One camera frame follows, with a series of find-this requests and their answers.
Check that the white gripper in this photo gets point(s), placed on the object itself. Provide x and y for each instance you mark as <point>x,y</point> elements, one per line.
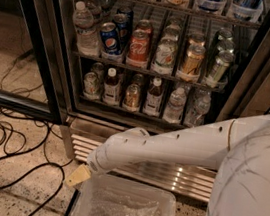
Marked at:
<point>97,162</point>

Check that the green 7up can front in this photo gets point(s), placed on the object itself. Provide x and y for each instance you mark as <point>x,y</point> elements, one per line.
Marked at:
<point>92,86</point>

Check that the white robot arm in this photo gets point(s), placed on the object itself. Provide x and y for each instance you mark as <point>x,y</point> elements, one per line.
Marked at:
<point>238,149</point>

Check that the amber can bottom shelf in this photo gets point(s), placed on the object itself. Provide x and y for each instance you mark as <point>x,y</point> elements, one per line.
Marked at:
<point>132,97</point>

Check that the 7up can behind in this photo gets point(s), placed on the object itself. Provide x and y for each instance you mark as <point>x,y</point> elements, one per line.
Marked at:
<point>98,68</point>

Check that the open fridge glass door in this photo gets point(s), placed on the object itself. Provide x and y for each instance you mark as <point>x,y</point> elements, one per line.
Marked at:
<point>31,65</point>

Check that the red coca-cola can front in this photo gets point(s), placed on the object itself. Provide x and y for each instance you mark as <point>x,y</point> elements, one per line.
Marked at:
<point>138,49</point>

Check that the red coca-cola can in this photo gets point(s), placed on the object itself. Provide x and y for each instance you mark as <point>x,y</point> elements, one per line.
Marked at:
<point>138,49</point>
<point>146,26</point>

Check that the stainless steel glass-door fridge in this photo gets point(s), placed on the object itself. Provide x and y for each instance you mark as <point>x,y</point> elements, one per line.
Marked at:
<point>243,91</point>

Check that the water bottle middle shelf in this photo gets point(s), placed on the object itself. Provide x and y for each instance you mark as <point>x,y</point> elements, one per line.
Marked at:
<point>86,31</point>

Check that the blue pepsi can front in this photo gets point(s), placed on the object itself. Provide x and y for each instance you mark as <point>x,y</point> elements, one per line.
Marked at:
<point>110,38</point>

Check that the blue pepsi can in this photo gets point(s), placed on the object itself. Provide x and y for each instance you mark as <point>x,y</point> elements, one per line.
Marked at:
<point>110,38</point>
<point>122,23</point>

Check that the white green can front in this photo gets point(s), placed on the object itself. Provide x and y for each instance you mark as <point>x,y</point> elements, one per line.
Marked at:
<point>163,61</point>

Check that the blue pepsi can behind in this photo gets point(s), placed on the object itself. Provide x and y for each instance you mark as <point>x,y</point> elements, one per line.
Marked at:
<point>122,23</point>

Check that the red coca-cola can behind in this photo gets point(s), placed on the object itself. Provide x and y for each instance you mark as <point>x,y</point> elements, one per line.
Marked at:
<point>146,26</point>

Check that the gold can front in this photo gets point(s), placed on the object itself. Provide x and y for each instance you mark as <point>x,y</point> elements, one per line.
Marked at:
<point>191,64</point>

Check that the green silver can front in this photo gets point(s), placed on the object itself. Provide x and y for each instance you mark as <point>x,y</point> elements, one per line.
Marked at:
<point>222,62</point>

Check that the clear plastic bin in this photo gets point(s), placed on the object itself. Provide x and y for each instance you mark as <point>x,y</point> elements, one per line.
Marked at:
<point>108,195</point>

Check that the brown tea bottle left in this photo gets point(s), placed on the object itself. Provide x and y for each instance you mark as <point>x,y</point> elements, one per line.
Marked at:
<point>111,88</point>

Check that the brown tea bottle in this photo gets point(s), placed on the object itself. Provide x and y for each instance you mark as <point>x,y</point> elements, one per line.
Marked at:
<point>111,88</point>
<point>153,98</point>

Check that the brown tea bottle right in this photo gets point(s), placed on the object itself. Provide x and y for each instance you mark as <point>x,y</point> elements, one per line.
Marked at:
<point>153,98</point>

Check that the water bottle bottom right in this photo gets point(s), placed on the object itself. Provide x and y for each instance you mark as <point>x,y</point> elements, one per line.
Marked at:
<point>198,109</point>

